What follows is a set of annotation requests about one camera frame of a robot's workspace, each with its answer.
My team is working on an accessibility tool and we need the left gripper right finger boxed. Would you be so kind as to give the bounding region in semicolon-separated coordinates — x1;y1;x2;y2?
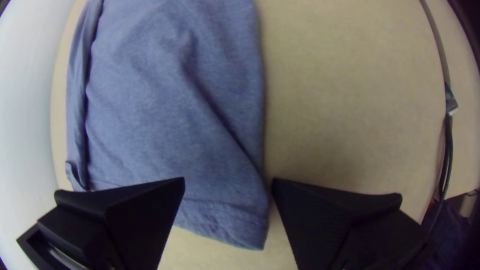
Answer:
271;177;433;270

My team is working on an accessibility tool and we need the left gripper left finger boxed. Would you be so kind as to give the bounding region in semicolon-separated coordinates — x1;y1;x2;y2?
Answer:
37;176;186;270

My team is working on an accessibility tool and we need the blue t-shirt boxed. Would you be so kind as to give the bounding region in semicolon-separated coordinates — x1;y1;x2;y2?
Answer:
64;0;270;251

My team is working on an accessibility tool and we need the black cable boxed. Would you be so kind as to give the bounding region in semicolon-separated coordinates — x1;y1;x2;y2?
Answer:
419;0;459;241

